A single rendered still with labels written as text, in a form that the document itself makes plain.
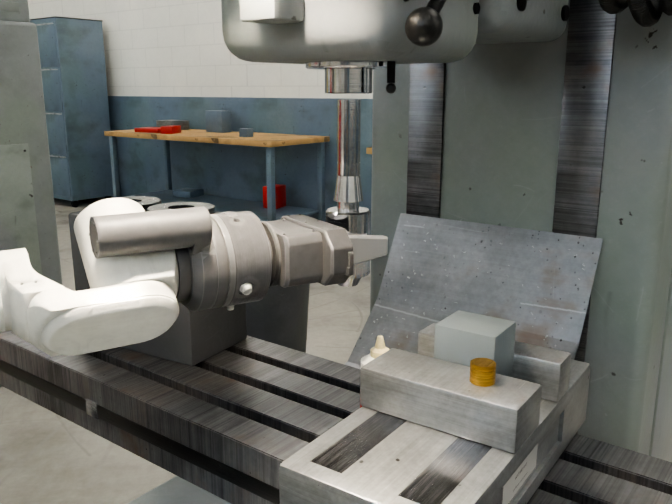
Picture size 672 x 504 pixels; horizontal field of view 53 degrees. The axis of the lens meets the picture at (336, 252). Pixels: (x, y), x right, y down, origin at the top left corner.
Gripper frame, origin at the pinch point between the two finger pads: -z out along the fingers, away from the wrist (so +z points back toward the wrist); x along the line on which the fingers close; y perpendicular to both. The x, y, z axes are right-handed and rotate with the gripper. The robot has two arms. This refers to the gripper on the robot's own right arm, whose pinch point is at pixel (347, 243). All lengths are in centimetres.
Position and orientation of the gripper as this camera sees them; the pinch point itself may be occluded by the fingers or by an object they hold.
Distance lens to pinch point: 71.0
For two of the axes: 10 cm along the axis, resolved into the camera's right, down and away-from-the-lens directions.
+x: -5.2, -2.0, 8.3
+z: -8.5, 1.2, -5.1
